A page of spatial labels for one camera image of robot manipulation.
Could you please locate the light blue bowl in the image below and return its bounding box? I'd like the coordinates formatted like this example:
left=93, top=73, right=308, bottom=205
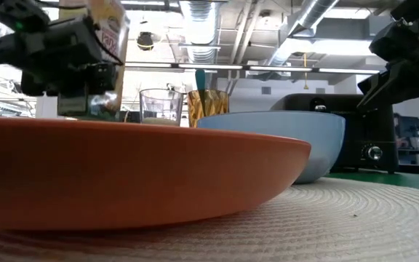
left=196, top=110, right=346, bottom=185

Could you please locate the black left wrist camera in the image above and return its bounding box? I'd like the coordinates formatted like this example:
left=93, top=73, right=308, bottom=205
left=45, top=16, right=104, bottom=70

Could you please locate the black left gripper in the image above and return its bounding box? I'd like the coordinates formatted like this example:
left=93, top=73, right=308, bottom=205
left=0, top=34, right=119, bottom=98

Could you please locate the ceiling light strip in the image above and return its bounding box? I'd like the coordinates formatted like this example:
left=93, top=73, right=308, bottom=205
left=124, top=61, right=381, bottom=75

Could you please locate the teal spoon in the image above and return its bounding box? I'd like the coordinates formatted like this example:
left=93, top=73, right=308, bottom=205
left=195, top=68, right=207, bottom=117

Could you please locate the silver smooth ventilation duct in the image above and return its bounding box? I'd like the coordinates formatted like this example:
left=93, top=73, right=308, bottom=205
left=266, top=0, right=341, bottom=68

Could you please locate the monitor on desk arm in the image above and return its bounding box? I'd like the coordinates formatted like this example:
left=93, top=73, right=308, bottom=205
left=394, top=113, right=419, bottom=164

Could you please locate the white woven round placemat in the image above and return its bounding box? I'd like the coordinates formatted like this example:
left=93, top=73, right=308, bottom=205
left=0, top=176, right=419, bottom=262

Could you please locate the panda cereal box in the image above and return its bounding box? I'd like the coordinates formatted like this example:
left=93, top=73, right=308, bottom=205
left=57, top=0, right=131, bottom=122

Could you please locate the silver ribbed ventilation duct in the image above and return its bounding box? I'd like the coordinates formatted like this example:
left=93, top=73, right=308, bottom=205
left=177, top=0, right=220, bottom=66

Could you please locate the black four-slot toaster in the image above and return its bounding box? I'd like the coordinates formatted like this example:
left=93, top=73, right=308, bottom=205
left=269, top=92, right=400, bottom=175

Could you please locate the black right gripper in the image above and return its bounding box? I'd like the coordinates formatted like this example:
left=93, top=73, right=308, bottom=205
left=356, top=16, right=419, bottom=111

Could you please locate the yellow hanging cord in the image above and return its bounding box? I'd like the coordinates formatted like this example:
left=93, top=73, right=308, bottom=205
left=302, top=52, right=310, bottom=91

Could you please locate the orange round plate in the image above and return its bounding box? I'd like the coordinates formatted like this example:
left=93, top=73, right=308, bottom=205
left=0, top=115, right=313, bottom=231

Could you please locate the black dome ceiling camera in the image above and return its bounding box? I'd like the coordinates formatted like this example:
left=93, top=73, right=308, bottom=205
left=136, top=31, right=155, bottom=52

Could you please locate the clear glass with white filling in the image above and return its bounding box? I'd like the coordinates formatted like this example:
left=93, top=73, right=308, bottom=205
left=139, top=88, right=184, bottom=127

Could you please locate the black camera cable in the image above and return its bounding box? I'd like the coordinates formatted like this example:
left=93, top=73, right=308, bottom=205
left=34, top=0, right=125, bottom=67

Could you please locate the ribbed tinted drinking glass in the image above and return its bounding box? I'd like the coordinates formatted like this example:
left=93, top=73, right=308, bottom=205
left=187, top=89, right=230, bottom=129

